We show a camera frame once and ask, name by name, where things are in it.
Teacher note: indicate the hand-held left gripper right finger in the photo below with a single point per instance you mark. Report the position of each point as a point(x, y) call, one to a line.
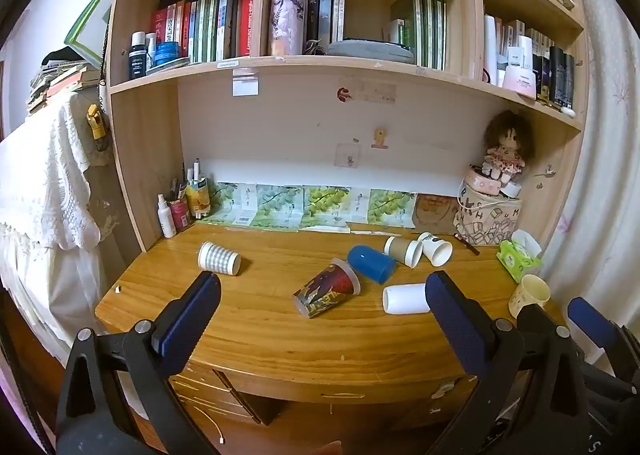
point(455, 325)

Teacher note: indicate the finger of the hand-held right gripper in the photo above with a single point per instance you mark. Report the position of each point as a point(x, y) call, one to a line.
point(536, 317)
point(592, 321)

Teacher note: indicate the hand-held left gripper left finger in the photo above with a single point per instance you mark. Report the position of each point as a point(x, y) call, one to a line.
point(192, 320)

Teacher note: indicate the cream cup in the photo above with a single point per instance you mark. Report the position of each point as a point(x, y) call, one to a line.
point(529, 292)

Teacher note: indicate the plain white cup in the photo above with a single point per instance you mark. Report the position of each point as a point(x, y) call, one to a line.
point(406, 298)

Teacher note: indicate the checkered paper cup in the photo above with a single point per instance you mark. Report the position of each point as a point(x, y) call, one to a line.
point(219, 258)

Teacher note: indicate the white green-print paper cup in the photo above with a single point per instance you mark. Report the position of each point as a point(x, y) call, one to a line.
point(436, 249)

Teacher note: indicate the brown paper cup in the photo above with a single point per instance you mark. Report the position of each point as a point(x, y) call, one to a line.
point(403, 250)

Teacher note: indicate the blue plastic cup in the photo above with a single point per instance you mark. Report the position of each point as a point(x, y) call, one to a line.
point(371, 263)

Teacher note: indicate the colourful printed plastic cup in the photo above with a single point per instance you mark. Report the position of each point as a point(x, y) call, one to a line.
point(327, 288)

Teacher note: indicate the green tissue pack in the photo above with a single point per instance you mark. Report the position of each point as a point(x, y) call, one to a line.
point(519, 261)

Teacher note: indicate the dark pen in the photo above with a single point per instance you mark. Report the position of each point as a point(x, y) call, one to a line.
point(467, 243)

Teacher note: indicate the wooden desk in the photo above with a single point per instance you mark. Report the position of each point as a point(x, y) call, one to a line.
point(280, 330)

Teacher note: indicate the white spray bottle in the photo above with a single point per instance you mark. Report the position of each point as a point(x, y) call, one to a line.
point(166, 219)

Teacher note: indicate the red pen holder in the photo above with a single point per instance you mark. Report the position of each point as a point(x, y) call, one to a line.
point(181, 214)

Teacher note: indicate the letter-printed storage bag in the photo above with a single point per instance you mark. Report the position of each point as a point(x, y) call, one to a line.
point(487, 221)

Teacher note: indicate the brown printed card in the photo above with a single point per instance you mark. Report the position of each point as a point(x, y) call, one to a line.
point(435, 211)

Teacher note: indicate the pink round box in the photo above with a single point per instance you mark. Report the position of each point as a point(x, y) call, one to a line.
point(482, 182)

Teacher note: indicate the white marker pen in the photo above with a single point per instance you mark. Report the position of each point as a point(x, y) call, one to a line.
point(197, 170)

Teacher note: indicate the green leaf printed leaflet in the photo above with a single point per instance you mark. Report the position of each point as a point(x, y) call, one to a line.
point(300, 202)

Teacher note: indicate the curly-haired rag doll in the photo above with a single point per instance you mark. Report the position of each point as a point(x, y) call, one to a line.
point(506, 147)

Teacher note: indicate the white patterned curtain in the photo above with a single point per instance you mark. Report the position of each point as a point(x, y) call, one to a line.
point(607, 145)

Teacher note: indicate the wooden bookshelf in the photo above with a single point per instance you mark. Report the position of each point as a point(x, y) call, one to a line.
point(145, 135)

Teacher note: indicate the white lace cloth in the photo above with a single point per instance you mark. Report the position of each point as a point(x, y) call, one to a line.
point(45, 175)

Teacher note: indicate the yellow toy figure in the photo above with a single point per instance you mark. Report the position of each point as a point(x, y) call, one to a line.
point(96, 122)

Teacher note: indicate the pink jar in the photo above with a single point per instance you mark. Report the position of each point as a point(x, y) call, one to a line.
point(519, 81)

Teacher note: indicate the white paper label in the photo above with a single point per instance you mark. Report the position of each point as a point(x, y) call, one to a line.
point(245, 84)

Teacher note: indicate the row of black bottles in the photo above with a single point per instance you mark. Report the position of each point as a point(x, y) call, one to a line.
point(557, 76)

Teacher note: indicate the red sticker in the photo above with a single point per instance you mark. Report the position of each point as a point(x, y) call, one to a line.
point(344, 94)

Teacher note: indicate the dark plastic bottle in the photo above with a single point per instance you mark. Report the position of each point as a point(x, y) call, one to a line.
point(137, 59)

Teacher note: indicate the blue cream jar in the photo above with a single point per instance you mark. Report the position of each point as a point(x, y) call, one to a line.
point(166, 53)

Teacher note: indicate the tall white bottle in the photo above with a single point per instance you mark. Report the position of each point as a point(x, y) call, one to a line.
point(490, 50)

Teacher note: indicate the stack of old books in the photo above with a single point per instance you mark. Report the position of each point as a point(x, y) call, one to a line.
point(55, 82)

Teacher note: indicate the grey pouch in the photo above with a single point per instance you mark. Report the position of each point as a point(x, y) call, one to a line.
point(370, 49)

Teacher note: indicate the row of red green books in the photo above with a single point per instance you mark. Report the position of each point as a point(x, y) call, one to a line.
point(205, 25)

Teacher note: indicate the row of dark green books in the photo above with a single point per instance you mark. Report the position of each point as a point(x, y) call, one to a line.
point(425, 30)

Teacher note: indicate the green framed board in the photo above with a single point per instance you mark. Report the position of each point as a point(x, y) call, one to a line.
point(92, 20)

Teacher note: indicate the white floral printed tube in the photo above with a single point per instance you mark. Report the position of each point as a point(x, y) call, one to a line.
point(287, 15)

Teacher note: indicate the row of grey white books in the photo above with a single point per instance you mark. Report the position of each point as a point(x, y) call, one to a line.
point(326, 5)

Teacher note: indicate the clear wall hook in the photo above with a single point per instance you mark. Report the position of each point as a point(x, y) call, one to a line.
point(347, 155)

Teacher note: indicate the yellow wall hook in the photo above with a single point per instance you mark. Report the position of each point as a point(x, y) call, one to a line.
point(380, 138)

